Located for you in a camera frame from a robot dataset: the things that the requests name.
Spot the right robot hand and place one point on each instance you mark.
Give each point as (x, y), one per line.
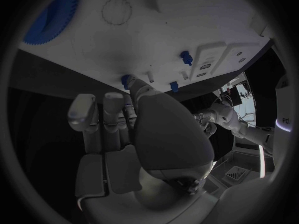
(168, 134)

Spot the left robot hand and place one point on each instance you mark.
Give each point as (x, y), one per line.
(204, 122)

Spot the blue peg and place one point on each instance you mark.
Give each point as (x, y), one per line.
(126, 81)

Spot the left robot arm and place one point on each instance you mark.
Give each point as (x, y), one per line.
(238, 123)

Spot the white task board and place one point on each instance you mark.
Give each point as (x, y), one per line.
(149, 37)

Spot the dark screen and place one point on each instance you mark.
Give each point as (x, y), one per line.
(235, 97)

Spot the blue block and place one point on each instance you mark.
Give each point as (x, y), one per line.
(174, 86)

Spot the blue plug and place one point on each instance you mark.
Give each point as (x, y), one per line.
(186, 57)

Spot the blue gear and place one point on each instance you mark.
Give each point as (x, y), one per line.
(50, 16)

